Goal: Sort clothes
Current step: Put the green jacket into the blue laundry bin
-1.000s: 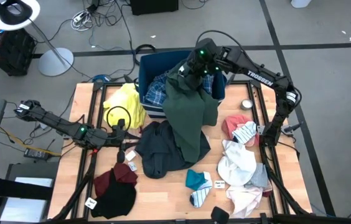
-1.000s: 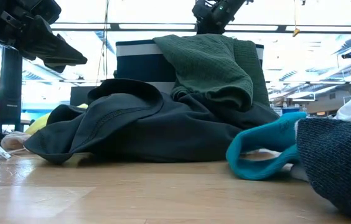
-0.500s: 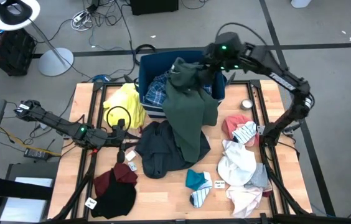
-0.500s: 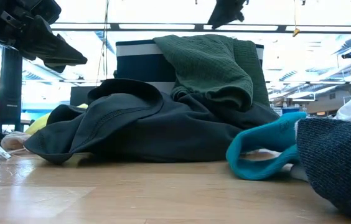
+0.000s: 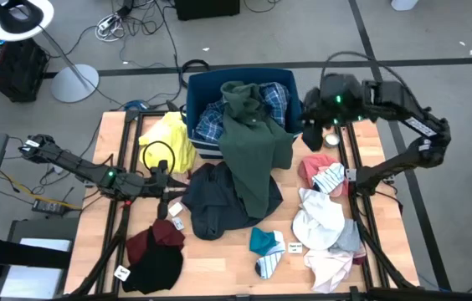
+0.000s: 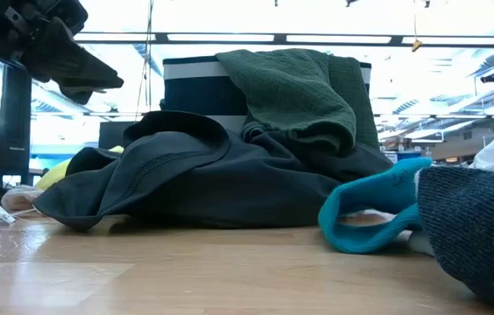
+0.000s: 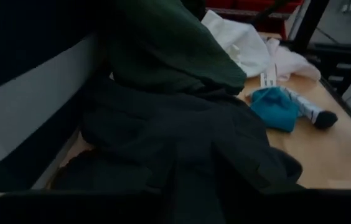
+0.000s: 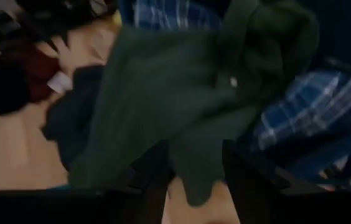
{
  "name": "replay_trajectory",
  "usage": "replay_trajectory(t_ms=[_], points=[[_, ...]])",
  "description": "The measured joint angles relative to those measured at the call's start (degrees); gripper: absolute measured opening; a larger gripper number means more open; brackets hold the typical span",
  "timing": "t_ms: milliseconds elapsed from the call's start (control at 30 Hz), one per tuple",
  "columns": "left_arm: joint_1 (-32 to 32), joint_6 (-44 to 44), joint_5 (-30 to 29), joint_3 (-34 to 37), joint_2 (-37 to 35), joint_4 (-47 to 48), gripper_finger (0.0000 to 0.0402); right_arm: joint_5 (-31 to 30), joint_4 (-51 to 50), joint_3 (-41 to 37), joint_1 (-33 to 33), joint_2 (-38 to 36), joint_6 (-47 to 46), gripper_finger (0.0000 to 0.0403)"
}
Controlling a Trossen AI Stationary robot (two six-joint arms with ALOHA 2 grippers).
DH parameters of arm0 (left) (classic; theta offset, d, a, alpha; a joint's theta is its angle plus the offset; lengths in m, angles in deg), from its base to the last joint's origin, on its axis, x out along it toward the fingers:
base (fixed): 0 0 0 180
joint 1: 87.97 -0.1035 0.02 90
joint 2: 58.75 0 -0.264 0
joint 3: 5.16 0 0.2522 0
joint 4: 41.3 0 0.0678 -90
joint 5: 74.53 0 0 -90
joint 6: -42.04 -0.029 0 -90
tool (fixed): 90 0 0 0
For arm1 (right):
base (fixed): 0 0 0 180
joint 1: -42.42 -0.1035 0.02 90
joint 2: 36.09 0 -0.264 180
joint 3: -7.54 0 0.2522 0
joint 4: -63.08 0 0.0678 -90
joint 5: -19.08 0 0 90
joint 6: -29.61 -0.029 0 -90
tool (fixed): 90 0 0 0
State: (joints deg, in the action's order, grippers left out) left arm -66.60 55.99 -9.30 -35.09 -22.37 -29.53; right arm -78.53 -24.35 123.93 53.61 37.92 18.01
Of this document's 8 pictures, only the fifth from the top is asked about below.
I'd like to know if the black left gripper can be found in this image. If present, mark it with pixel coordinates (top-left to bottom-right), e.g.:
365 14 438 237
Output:
135 160 190 220

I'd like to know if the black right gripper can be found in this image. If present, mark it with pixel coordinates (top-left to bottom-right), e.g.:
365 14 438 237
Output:
301 85 336 152

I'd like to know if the coral pink garment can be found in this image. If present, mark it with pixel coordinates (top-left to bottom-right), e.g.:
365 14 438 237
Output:
297 153 350 198

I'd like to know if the navy garment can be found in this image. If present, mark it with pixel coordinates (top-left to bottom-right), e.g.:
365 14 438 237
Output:
181 161 284 242

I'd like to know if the white striped sock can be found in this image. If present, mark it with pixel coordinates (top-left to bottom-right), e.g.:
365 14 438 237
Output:
311 162 346 194
254 229 286 280

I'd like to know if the maroon garment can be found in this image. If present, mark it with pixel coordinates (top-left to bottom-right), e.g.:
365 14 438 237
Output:
126 218 187 267

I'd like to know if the yellow garment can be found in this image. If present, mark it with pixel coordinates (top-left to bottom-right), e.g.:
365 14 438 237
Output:
138 110 198 175

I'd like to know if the dark green hoodie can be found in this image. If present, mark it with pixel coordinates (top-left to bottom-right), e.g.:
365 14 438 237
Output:
218 80 295 220

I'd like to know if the blue plaid shirt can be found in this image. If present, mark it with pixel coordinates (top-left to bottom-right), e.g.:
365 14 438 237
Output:
193 81 291 145

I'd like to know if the black garment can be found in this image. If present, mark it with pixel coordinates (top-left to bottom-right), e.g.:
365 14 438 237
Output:
121 227 185 295

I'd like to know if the white garment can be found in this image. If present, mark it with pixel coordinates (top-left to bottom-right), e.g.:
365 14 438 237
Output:
292 187 346 252

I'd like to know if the teal garment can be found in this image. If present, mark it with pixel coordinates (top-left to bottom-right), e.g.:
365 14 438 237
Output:
249 227 280 257

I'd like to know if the grey garment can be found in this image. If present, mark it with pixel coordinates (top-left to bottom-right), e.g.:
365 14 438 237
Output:
330 217 362 254

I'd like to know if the pale pink garment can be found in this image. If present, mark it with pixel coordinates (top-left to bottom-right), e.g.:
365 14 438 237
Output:
304 248 355 293

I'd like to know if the navy white striped fabric bin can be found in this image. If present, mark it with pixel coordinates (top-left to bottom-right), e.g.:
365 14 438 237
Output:
185 67 304 160

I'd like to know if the black power adapter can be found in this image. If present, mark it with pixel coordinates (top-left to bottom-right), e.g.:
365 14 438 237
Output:
31 199 69 217

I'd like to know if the grey metal cart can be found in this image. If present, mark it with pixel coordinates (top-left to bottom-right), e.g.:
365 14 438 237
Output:
0 217 79 301

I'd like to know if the white floor lamp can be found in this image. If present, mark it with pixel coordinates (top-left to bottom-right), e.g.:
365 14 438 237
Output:
0 0 100 104

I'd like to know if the black box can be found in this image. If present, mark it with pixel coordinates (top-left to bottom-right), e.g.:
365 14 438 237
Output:
173 0 241 22

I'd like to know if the black storage crate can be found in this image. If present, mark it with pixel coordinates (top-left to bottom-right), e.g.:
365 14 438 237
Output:
0 35 49 104

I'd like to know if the black table frame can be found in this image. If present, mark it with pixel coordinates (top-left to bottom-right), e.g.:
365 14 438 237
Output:
64 106 421 301

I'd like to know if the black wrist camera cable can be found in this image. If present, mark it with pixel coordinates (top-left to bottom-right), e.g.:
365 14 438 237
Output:
321 50 408 99
141 140 177 176

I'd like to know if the blue cable coil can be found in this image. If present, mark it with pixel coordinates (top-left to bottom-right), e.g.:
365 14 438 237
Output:
126 99 149 112

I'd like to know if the yellow cable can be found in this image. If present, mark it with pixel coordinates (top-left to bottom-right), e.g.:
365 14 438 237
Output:
0 170 83 210

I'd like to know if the black cable loop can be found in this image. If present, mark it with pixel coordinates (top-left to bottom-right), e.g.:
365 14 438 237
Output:
180 59 211 89

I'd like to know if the white cable bundle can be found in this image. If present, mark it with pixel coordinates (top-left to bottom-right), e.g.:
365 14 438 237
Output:
95 14 125 43

